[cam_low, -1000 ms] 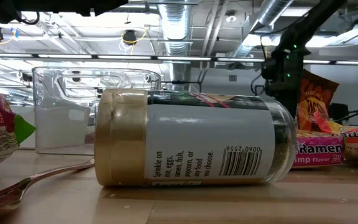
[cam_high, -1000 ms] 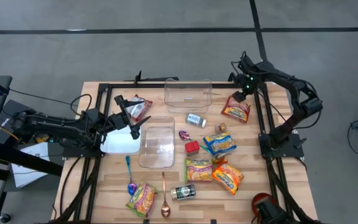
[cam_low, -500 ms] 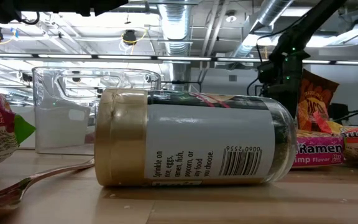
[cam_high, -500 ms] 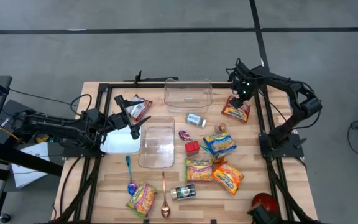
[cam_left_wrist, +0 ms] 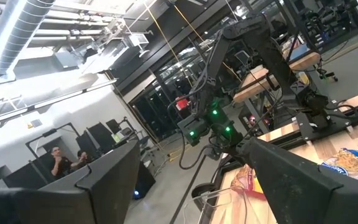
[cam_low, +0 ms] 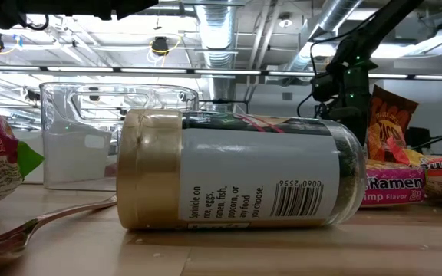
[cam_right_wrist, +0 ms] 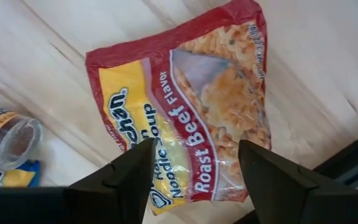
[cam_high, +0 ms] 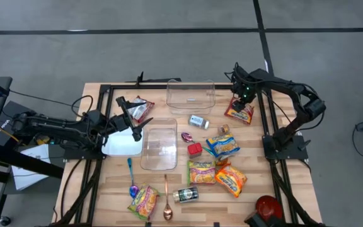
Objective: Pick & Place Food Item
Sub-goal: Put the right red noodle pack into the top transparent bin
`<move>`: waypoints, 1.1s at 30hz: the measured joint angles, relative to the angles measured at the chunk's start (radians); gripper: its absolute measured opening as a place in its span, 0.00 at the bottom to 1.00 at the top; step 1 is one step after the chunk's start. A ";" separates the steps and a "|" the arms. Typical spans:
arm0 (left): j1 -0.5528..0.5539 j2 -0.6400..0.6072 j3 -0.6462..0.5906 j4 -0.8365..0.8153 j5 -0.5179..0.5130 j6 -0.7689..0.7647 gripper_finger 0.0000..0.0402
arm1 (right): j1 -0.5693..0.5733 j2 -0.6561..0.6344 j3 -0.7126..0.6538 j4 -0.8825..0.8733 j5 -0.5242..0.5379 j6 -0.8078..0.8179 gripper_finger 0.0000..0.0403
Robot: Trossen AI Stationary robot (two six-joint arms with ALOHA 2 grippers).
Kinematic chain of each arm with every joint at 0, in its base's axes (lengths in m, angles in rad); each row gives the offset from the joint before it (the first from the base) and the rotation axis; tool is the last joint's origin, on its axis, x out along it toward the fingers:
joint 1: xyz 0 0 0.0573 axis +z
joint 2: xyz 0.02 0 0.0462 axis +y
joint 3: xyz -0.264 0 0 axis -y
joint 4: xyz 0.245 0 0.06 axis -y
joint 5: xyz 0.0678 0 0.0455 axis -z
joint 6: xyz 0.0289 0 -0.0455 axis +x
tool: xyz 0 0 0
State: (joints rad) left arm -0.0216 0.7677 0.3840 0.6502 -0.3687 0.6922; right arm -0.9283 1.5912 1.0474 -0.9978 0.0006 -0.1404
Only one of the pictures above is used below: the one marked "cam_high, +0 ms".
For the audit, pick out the dark orange seasoning sachet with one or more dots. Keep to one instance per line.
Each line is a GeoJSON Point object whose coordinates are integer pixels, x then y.
{"type": "Point", "coordinates": [222, 162]}

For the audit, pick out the seasoning jar gold lid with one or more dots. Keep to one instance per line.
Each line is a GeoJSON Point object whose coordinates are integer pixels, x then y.
{"type": "Point", "coordinates": [187, 194]}

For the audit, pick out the red cube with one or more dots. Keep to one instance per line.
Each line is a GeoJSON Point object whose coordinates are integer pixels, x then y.
{"type": "Point", "coordinates": [194, 149]}

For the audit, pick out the orange ramen packet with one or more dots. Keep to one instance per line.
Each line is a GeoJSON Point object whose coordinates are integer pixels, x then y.
{"type": "Point", "coordinates": [231, 180]}
{"type": "Point", "coordinates": [246, 116]}

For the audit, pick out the white rectangular container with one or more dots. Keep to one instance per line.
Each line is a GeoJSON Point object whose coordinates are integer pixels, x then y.
{"type": "Point", "coordinates": [121, 146]}

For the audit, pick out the black box white print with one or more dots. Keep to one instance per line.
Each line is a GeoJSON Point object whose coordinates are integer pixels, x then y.
{"type": "Point", "coordinates": [6, 121]}

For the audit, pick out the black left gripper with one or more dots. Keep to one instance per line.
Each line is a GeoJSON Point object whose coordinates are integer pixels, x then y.
{"type": "Point", "coordinates": [118, 123]}

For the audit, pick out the iridescent blue spoon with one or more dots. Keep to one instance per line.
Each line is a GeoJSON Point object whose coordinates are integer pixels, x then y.
{"type": "Point", "coordinates": [134, 190]}

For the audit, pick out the clear plastic bin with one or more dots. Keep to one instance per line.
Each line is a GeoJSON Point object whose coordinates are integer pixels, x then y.
{"type": "Point", "coordinates": [181, 94]}
{"type": "Point", "coordinates": [159, 148]}

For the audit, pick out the black device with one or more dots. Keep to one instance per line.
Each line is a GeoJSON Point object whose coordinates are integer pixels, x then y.
{"type": "Point", "coordinates": [255, 219]}

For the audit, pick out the red black bowl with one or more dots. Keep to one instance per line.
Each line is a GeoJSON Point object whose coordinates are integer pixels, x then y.
{"type": "Point", "coordinates": [268, 206]}

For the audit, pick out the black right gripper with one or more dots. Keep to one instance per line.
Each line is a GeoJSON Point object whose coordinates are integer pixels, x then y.
{"type": "Point", "coordinates": [244, 86]}

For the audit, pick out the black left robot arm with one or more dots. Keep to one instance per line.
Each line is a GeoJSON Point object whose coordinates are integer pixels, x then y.
{"type": "Point", "coordinates": [58, 126]}

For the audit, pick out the black aluminium frame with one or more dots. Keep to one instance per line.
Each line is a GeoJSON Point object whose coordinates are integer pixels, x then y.
{"type": "Point", "coordinates": [109, 94]}

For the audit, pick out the silver red ramen packet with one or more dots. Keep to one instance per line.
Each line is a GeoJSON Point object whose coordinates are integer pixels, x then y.
{"type": "Point", "coordinates": [142, 113]}

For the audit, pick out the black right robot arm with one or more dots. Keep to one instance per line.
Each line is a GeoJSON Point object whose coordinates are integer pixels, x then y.
{"type": "Point", "coordinates": [295, 91]}

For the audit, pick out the green pink ramen packet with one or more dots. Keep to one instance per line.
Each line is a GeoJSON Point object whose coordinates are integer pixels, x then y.
{"type": "Point", "coordinates": [143, 203]}

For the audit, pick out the iridescent purple spoon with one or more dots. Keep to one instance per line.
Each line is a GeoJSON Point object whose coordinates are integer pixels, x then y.
{"type": "Point", "coordinates": [186, 137]}

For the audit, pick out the blue ramen packet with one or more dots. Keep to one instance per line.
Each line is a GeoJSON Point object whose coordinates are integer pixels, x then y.
{"type": "Point", "coordinates": [222, 145]}

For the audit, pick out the white papers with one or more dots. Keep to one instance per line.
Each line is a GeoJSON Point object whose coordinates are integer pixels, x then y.
{"type": "Point", "coordinates": [30, 176]}

